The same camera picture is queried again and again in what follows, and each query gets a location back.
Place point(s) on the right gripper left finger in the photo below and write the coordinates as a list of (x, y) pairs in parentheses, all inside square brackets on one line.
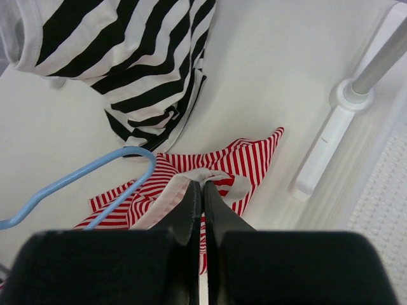
[(159, 265)]

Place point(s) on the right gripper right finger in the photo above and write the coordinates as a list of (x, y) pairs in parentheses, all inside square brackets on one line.
[(247, 266)]

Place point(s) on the red white striped tank top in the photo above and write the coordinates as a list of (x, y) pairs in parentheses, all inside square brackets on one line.
[(236, 171)]

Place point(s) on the blue hanger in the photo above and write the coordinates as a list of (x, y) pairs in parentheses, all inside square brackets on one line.
[(76, 175)]

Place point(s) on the black white striped tank top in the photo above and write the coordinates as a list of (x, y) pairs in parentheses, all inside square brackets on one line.
[(145, 57)]

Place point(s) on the white plastic basket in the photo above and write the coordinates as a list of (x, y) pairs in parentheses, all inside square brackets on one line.
[(367, 195)]

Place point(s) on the silver white clothes rack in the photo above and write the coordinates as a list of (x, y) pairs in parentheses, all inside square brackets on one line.
[(351, 97)]

